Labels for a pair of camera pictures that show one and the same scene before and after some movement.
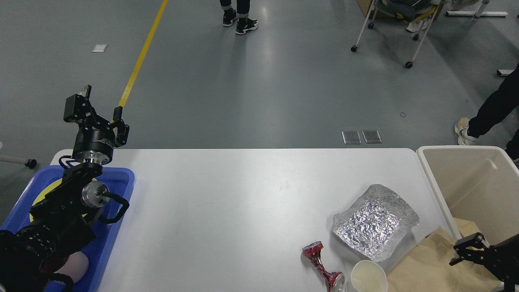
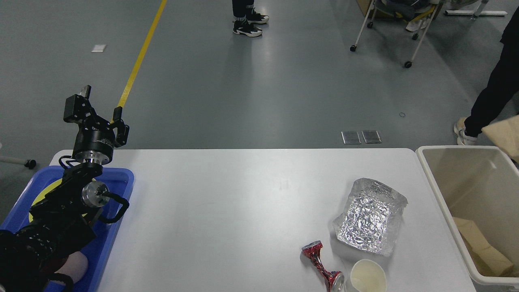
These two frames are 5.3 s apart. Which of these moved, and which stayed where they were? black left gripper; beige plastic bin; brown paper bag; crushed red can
Moved: brown paper bag
Stayed: crushed red can; beige plastic bin; black left gripper
